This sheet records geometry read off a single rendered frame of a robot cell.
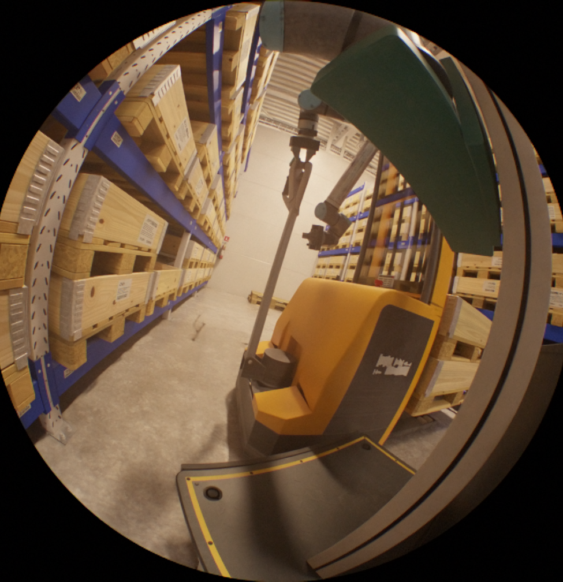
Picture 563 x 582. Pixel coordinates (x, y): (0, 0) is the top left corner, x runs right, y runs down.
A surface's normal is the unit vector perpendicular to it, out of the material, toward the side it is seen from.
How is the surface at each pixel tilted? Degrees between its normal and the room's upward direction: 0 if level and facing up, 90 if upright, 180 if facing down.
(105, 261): 90
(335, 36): 163
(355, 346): 90
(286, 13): 141
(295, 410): 22
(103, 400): 0
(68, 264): 90
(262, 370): 90
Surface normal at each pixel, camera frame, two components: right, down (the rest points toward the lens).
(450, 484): -0.83, -0.23
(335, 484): 0.29, -0.95
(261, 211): 0.23, 0.11
